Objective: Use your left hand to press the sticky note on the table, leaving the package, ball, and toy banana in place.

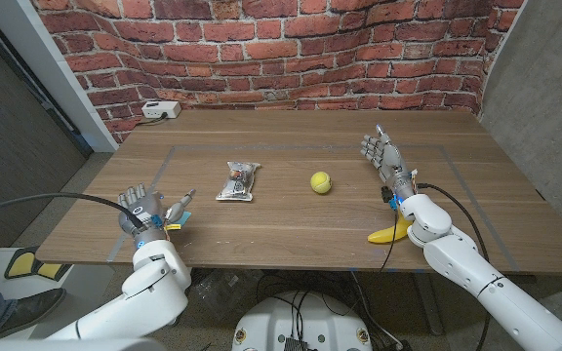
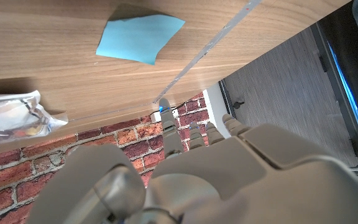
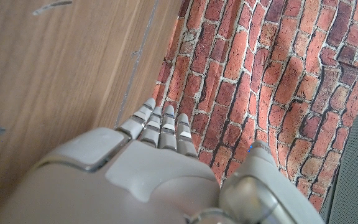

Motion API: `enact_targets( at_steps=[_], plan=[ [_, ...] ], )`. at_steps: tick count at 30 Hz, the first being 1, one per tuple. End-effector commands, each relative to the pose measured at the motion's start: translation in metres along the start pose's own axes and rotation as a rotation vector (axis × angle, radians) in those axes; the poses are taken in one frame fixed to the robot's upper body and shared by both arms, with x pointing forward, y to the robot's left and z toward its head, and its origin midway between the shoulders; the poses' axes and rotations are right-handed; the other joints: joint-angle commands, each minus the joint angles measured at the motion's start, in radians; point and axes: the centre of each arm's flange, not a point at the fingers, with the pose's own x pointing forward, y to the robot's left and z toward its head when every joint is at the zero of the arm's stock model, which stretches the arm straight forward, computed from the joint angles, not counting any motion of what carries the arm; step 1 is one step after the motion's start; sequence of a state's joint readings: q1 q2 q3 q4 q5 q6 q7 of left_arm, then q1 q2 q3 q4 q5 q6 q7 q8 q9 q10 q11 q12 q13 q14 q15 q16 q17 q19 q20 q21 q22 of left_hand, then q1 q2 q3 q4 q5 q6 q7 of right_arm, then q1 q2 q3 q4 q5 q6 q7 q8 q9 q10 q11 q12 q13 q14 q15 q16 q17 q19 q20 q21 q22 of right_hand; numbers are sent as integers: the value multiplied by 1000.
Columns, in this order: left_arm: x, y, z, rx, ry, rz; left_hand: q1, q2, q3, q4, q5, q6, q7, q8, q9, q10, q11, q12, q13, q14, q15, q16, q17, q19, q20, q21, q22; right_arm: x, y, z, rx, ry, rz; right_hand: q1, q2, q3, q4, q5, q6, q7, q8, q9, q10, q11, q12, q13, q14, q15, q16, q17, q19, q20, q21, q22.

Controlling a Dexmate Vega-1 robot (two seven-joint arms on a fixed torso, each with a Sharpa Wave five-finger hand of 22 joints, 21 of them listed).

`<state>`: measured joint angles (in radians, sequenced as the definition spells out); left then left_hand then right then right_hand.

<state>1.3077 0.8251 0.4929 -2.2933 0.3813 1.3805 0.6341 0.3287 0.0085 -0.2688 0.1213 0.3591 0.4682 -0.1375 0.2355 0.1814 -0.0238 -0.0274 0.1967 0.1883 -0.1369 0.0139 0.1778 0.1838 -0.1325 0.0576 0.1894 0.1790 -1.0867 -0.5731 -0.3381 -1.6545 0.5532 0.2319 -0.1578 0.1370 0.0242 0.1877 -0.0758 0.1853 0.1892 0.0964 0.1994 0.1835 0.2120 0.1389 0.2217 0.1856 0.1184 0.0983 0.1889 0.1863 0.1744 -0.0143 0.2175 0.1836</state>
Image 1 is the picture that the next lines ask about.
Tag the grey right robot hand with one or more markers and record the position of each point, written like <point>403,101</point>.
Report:
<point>390,158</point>

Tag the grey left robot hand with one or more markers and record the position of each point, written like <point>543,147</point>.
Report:
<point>144,214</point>

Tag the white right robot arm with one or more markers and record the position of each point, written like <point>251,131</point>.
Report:
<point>481,278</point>

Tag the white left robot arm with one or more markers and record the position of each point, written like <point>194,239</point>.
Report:
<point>149,292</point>

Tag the yellow tennis ball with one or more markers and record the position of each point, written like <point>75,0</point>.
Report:
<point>321,183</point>

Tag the yellow toy banana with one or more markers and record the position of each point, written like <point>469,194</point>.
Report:
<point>383,236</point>

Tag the silver snack packet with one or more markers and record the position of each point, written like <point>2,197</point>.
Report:
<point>238,181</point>

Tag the white power box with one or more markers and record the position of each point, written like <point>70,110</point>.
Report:
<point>161,109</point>

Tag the dark leather shoe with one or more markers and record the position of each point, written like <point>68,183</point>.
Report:
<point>27,309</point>

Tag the printed red brick backdrop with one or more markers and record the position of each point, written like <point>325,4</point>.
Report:
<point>281,49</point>

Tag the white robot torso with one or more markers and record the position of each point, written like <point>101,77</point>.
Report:
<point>305,322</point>

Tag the white door frame post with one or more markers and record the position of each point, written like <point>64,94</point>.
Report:
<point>47,63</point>

